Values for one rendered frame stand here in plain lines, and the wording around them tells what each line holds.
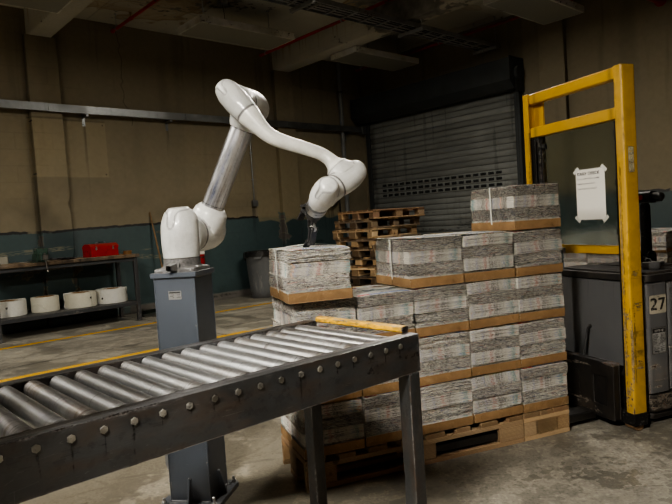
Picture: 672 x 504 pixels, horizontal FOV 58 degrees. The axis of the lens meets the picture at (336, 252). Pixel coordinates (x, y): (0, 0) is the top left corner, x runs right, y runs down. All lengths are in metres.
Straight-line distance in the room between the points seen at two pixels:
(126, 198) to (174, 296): 6.80
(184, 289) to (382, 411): 1.05
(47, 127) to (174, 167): 1.91
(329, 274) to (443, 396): 0.84
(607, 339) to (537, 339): 0.60
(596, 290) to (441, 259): 1.15
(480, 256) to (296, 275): 0.95
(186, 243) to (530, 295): 1.70
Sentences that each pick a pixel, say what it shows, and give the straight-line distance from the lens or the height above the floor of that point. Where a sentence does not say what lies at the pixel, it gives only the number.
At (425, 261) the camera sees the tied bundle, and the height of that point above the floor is 0.95.
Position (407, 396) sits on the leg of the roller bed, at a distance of 1.95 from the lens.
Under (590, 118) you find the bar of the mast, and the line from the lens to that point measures 3.52.
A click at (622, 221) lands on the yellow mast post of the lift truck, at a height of 1.07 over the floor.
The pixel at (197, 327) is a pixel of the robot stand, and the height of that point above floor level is 0.77.
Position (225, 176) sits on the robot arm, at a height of 1.40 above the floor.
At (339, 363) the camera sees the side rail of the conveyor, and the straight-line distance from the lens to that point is 1.70.
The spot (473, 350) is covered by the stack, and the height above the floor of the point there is 0.50.
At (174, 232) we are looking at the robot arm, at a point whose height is 1.17.
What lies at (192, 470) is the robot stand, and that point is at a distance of 2.78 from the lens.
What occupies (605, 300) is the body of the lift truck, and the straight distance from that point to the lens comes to 3.69.
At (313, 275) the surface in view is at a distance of 2.55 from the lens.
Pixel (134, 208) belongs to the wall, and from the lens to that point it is 9.39.
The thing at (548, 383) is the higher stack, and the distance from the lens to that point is 3.34.
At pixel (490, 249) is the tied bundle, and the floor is 0.98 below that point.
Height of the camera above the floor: 1.17
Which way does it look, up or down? 3 degrees down
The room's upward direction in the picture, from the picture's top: 4 degrees counter-clockwise
